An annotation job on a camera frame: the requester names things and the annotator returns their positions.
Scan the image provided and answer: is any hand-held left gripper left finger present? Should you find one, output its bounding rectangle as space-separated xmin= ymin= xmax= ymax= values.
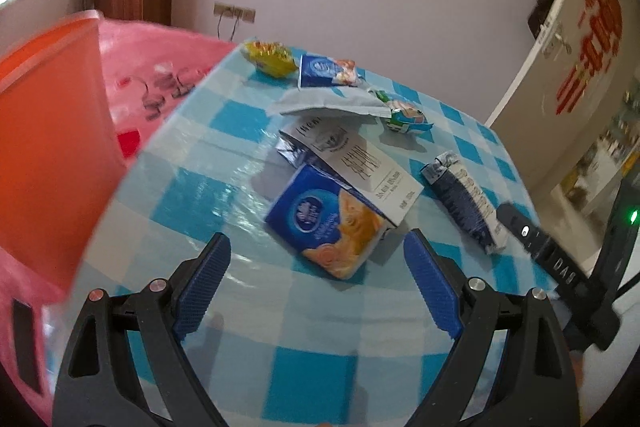
xmin=52 ymin=232 xmax=233 ymax=427

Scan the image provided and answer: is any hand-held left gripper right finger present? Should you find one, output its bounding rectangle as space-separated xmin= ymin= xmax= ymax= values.
xmin=402 ymin=228 xmax=581 ymax=427

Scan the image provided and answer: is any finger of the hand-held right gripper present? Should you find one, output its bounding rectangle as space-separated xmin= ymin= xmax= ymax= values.
xmin=497 ymin=202 xmax=593 ymax=308

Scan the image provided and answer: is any blue cartoon wet wipes packet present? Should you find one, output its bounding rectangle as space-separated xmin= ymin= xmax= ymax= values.
xmin=369 ymin=89 xmax=433 ymax=135

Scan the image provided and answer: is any orange plastic chair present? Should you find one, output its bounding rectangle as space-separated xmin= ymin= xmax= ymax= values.
xmin=0 ymin=9 xmax=128 ymax=293

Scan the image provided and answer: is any dark blue wrapped snack bar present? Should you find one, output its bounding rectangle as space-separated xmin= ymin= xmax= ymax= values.
xmin=420 ymin=151 xmax=508 ymax=255

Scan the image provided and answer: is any blue checked tablecloth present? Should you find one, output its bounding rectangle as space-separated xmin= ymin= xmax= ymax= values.
xmin=42 ymin=39 xmax=566 ymax=427

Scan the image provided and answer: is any cream door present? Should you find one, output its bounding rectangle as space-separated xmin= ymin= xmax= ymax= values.
xmin=482 ymin=0 xmax=640 ymax=208

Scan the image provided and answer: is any black rectangular object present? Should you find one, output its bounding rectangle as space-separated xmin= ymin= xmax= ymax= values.
xmin=11 ymin=299 xmax=43 ymax=395

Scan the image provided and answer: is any grey plastic bag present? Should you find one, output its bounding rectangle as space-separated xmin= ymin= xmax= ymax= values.
xmin=267 ymin=86 xmax=393 ymax=122

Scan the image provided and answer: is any red paper door decoration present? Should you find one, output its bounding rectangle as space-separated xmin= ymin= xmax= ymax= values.
xmin=555 ymin=0 xmax=623 ymax=115

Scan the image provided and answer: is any yellow snack wrapper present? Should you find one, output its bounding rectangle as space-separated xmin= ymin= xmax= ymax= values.
xmin=242 ymin=39 xmax=297 ymax=80

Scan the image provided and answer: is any pink printed bedsheet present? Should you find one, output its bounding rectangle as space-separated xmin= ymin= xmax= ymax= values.
xmin=0 ymin=19 xmax=246 ymax=427

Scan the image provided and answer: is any blue white snack packet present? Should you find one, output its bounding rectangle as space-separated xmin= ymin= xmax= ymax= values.
xmin=298 ymin=54 xmax=363 ymax=88

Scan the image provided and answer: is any metal door handle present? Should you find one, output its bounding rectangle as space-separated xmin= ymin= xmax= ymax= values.
xmin=540 ymin=24 xmax=573 ymax=58

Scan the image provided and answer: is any dark wall object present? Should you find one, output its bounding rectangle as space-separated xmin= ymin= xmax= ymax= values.
xmin=527 ymin=0 xmax=566 ymax=40

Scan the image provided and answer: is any thin hanging cable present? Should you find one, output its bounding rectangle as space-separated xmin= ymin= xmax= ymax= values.
xmin=216 ymin=9 xmax=241 ymax=42

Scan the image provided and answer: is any wall power socket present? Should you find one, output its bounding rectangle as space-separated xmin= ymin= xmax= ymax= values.
xmin=213 ymin=2 xmax=257 ymax=24

